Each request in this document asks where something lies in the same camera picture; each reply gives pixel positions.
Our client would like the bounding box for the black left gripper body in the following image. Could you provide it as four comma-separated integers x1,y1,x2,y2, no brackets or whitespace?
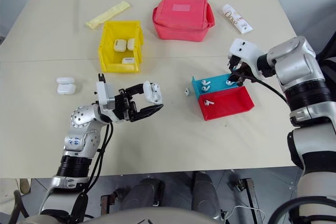
111,89,137,123

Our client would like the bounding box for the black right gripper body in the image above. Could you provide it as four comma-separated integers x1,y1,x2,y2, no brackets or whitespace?
227,55,254,80

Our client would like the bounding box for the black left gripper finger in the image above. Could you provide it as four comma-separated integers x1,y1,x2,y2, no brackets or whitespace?
130,104,164,122
125,83,145,99

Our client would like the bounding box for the yellow plastic bin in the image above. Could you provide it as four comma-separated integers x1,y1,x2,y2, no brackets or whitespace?
98,20,145,73

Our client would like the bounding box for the blue plastic tray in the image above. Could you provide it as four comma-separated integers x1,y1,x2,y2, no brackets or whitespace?
191,73,245,99

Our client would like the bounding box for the red plastic tray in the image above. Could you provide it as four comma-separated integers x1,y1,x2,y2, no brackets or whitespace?
197,85,255,122

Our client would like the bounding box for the white Dove cream tube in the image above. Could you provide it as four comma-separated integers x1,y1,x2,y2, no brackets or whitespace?
222,4,255,35

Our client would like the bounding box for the red fabric zip pouch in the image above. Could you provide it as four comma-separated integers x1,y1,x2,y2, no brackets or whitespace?
152,0,215,42

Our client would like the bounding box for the pale yellow sachet packet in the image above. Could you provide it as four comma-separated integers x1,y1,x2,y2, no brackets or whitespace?
85,1,131,29

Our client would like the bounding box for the dark grey rounded shape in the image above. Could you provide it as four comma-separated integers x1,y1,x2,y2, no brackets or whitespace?
120,178,165,210
191,171,220,219

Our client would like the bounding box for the black chair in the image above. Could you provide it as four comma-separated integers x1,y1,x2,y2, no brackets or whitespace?
316,31,336,78

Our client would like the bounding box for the beige rounded robot torso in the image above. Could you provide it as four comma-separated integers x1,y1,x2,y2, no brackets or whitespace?
26,207,221,224

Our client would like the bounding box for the tan rounded floor object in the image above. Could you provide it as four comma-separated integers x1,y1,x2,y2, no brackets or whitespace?
15,178,31,196

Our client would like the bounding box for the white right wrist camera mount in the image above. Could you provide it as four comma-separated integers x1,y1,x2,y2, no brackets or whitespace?
229,38,263,78

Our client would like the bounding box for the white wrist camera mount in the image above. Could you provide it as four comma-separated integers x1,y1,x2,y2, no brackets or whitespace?
229,38,263,78
96,73,116,112

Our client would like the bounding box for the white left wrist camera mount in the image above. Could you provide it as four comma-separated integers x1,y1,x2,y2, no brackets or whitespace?
96,73,116,112

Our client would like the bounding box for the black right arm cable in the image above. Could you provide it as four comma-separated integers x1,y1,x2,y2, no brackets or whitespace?
245,76,289,103

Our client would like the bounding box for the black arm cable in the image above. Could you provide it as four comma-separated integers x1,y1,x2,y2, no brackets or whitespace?
245,76,289,103
78,121,115,209

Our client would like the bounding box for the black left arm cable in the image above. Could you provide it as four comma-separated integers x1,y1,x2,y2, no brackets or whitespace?
78,121,115,209

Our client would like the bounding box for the dark metal stand frame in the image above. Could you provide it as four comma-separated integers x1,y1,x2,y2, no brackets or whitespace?
235,178,263,224
101,187,124,216

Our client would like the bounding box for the thin white floor cable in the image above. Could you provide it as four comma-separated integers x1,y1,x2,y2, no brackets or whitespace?
225,205,266,219

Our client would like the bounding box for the black right shoulder cable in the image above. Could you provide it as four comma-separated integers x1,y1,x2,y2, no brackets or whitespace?
267,196,336,224

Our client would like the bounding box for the black shoulder cable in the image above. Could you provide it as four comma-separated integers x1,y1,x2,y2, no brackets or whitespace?
13,189,29,218
267,196,336,224

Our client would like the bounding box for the black left shoulder cable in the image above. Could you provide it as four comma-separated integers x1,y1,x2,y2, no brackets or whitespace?
13,189,29,218

